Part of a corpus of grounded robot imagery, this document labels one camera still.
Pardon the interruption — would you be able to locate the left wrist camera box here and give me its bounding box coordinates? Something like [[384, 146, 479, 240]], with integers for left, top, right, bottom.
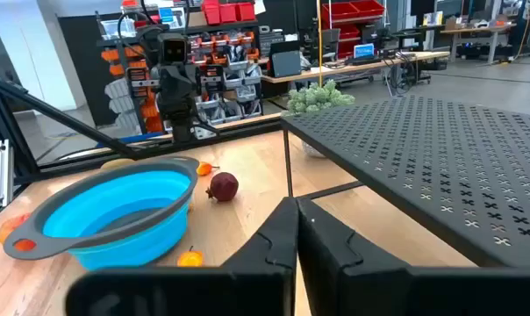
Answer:
[[157, 32, 191, 67]]

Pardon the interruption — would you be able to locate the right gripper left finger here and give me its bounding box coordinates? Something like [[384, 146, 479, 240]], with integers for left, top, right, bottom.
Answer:
[[65, 196, 299, 316]]

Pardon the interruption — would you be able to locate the red bin shelving unit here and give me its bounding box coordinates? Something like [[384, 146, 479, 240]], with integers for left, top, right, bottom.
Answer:
[[320, 0, 386, 61]]

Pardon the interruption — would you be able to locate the blue flat board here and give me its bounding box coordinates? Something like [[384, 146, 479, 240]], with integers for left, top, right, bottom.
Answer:
[[96, 131, 166, 149]]

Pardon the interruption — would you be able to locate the dark red toy pomegranate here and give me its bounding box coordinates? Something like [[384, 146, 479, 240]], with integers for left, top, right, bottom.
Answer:
[[204, 171, 240, 204]]

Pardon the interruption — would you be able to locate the small orange toy fruit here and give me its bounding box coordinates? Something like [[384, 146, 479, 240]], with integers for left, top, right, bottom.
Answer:
[[175, 245, 205, 269], [196, 161, 221, 177]]

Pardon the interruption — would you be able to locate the green succulent in white pot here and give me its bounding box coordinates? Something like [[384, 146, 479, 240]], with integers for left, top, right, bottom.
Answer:
[[285, 78, 356, 159]]

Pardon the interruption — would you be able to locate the grey blue equipment case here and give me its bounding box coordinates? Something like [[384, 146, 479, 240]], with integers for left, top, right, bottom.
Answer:
[[269, 41, 303, 79]]

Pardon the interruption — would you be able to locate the yellow hanging cord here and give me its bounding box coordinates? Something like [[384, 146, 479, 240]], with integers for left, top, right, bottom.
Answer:
[[317, 0, 325, 88]]

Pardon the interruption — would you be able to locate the small drawers cabinet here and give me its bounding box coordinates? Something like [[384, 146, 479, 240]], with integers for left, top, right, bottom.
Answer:
[[258, 29, 286, 57]]

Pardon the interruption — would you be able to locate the black perforated metal rack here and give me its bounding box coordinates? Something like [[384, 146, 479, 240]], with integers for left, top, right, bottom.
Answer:
[[280, 95, 530, 269]]

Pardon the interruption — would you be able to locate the red storage bin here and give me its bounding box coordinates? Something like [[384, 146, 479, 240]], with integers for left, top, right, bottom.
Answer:
[[219, 3, 239, 25], [235, 2, 257, 23], [201, 1, 222, 26]]

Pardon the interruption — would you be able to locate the wooden desk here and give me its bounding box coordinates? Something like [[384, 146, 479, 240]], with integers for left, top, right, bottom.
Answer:
[[440, 22, 519, 63]]

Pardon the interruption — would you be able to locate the silver frame bracket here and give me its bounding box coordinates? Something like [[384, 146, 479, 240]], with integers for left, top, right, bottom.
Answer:
[[0, 139, 15, 208]]

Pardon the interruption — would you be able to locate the laptop with blue screen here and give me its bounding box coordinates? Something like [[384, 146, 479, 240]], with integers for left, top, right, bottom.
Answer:
[[351, 42, 378, 66]]

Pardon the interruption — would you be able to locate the wooden workbench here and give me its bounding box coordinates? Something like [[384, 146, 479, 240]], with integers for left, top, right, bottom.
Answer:
[[260, 50, 451, 85]]

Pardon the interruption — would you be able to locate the red yellow toy mango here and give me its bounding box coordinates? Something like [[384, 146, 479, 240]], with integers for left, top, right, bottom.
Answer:
[[0, 212, 38, 254]]

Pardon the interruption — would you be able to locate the parts bin shelving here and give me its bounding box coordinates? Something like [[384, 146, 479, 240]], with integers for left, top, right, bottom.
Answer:
[[96, 24, 264, 135]]

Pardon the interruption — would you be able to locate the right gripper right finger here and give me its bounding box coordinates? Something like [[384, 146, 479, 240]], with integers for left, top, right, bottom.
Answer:
[[296, 197, 530, 316]]

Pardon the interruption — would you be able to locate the blue collapsible bowl grey rim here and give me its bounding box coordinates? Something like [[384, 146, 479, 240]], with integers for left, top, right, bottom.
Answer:
[[2, 156, 201, 271]]

